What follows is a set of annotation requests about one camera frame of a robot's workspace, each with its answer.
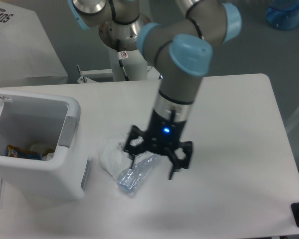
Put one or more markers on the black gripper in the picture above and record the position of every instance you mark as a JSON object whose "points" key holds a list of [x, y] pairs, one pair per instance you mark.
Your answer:
{"points": [[161, 137]]}

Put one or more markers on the white push-button trash can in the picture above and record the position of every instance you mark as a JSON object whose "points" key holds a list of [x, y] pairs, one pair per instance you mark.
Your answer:
{"points": [[27, 118]]}

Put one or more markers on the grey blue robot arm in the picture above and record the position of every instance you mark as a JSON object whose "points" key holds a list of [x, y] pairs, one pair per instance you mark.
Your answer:
{"points": [[181, 53]]}

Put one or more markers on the white crumpled trash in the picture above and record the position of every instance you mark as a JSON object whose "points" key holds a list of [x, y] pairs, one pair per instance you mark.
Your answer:
{"points": [[44, 150]]}

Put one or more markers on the crushed clear plastic bottle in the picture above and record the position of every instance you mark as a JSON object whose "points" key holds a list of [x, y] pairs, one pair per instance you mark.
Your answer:
{"points": [[130, 179]]}

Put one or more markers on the clear bag with white contents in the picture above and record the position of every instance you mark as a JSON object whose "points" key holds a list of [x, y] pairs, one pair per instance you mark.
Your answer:
{"points": [[114, 160]]}

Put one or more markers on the blue yellow snack wrapper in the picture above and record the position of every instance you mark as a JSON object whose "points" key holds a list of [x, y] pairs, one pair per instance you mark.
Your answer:
{"points": [[17, 152]]}

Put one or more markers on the blue translucent water jug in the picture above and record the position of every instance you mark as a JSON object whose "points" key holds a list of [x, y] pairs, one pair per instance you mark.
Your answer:
{"points": [[283, 14]]}

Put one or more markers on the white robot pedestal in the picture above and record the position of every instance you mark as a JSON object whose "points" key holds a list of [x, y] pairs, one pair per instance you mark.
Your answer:
{"points": [[127, 64]]}

